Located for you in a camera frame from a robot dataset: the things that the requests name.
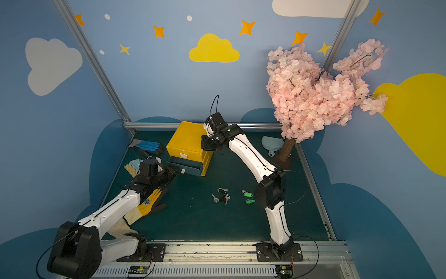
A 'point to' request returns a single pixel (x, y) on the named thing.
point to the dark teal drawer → (186, 165)
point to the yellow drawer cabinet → (186, 142)
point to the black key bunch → (225, 197)
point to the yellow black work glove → (151, 205)
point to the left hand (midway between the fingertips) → (179, 167)
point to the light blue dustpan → (272, 144)
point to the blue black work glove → (150, 148)
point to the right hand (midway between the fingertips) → (204, 144)
